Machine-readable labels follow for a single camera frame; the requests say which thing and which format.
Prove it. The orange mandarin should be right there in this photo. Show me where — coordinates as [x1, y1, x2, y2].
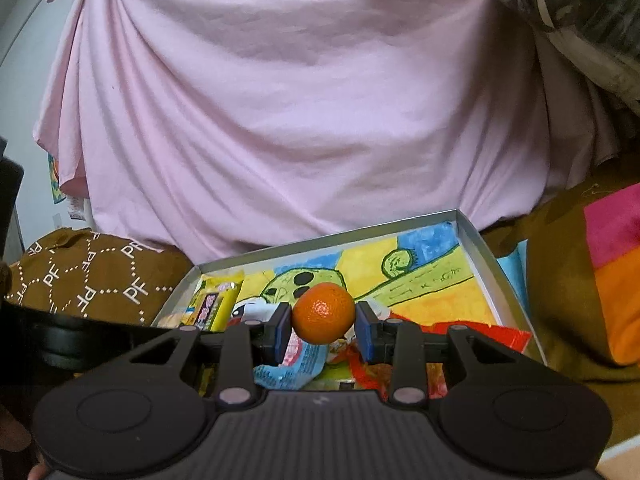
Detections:
[291, 282, 357, 346]

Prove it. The red packet of tofu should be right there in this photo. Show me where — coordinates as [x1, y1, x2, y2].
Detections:
[345, 312, 533, 403]

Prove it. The yellow snack packet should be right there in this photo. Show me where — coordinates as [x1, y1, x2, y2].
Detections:
[180, 271, 246, 397]

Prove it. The person's left hand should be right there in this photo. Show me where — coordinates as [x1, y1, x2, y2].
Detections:
[0, 405, 48, 480]

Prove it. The clear bag of clothes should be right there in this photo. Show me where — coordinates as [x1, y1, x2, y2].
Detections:
[457, 0, 640, 111]

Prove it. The brown patterned blanket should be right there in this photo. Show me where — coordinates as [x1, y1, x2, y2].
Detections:
[5, 228, 193, 328]

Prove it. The light blue snack packet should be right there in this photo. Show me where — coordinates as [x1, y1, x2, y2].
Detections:
[252, 332, 331, 391]

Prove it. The pink hanging sheet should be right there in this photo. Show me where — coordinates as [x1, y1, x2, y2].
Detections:
[32, 0, 621, 266]

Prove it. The grey tray with drawing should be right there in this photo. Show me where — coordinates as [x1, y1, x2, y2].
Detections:
[150, 208, 548, 396]

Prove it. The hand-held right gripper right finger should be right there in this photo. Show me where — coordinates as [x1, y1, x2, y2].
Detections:
[352, 301, 516, 407]

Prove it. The cartoon wall poster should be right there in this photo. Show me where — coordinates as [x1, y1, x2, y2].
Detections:
[47, 152, 88, 222]

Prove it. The colourful printed blanket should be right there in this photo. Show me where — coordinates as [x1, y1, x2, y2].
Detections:
[480, 165, 640, 461]

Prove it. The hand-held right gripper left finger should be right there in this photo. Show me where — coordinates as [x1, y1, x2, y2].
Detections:
[127, 302, 296, 407]

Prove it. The grey wall frame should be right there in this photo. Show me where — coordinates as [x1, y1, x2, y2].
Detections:
[0, 137, 25, 261]

